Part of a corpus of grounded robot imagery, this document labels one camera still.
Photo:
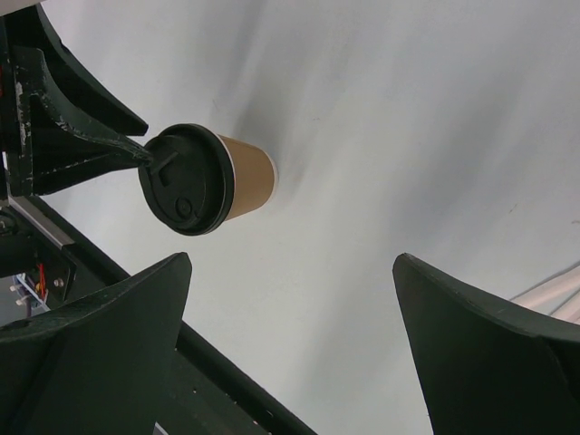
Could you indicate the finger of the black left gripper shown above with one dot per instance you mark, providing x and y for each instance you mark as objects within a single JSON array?
[
  {"x": 81, "y": 88},
  {"x": 55, "y": 144}
]

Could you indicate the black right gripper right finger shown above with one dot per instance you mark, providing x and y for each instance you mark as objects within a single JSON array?
[{"x": 486, "y": 365}]

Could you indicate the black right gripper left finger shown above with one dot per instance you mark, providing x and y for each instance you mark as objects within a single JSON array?
[{"x": 96, "y": 365}]

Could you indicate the black plastic cup lid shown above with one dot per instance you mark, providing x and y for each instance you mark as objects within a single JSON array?
[{"x": 190, "y": 184}]

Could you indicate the brown paper coffee cup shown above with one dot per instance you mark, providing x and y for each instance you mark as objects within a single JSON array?
[{"x": 255, "y": 177}]

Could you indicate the bundle of white wrapped straws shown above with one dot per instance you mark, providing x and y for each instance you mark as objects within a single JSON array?
[{"x": 564, "y": 283}]

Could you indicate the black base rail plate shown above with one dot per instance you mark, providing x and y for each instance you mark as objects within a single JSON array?
[{"x": 204, "y": 392}]

